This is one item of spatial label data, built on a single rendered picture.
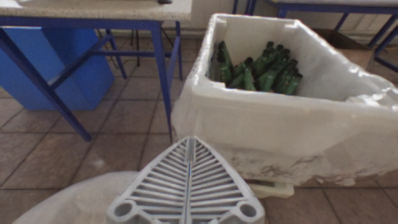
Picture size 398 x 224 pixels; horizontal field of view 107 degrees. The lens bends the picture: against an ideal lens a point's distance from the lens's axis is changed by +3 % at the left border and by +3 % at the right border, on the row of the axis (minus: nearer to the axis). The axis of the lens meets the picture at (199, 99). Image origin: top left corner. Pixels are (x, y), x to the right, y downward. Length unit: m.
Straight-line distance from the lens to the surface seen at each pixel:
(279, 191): 0.73
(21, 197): 1.22
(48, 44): 1.16
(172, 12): 0.54
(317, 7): 1.15
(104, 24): 0.62
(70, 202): 0.63
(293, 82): 0.61
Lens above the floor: 0.87
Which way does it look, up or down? 43 degrees down
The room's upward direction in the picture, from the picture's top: 3 degrees clockwise
